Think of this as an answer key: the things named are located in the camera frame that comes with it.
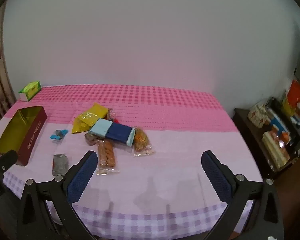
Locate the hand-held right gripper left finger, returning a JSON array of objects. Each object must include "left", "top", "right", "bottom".
[{"left": 16, "top": 150, "right": 100, "bottom": 240}]

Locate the small blue candy wrapper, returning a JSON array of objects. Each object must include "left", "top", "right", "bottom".
[{"left": 50, "top": 129, "right": 69, "bottom": 142}]

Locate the blue snack packet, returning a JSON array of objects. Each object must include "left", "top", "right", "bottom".
[{"left": 88, "top": 118, "right": 136, "bottom": 147}]

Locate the pink checked tablecloth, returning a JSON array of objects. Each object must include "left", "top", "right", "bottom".
[{"left": 0, "top": 84, "right": 264, "bottom": 240}]

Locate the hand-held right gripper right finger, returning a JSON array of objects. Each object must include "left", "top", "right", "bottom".
[{"left": 201, "top": 150, "right": 284, "bottom": 240}]

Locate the dark wooden cabinet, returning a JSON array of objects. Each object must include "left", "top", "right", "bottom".
[{"left": 232, "top": 108, "right": 300, "bottom": 180}]

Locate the orange box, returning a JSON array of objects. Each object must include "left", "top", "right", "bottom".
[{"left": 285, "top": 80, "right": 300, "bottom": 111}]

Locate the beige patterned curtain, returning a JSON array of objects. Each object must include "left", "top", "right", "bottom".
[{"left": 0, "top": 12, "right": 18, "bottom": 130}]

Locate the blue and orange packet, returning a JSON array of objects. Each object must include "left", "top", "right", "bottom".
[{"left": 267, "top": 110, "right": 291, "bottom": 143}]

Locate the green tissue box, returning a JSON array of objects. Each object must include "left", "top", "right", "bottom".
[{"left": 18, "top": 81, "right": 42, "bottom": 102}]

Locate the grey foil packet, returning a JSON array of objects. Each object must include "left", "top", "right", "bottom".
[{"left": 52, "top": 154, "right": 69, "bottom": 176}]

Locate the clear packet with orange print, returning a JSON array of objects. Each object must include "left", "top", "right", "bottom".
[{"left": 132, "top": 127, "right": 156, "bottom": 157}]

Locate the cream wafer packet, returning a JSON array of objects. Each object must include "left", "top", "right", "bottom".
[{"left": 261, "top": 131, "right": 291, "bottom": 172}]

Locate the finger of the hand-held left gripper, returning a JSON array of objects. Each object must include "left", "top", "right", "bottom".
[{"left": 0, "top": 150, "right": 18, "bottom": 175}]

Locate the brown snack packet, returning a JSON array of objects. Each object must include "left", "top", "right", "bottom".
[{"left": 84, "top": 132, "right": 101, "bottom": 147}]

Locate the white patterned tin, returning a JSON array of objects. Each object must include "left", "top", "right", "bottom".
[{"left": 247, "top": 104, "right": 272, "bottom": 127}]

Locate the clear packet of fried twists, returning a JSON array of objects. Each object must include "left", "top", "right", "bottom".
[{"left": 96, "top": 140, "right": 121, "bottom": 176}]

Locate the dark red tin box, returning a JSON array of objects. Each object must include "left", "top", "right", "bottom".
[{"left": 0, "top": 106, "right": 47, "bottom": 167}]

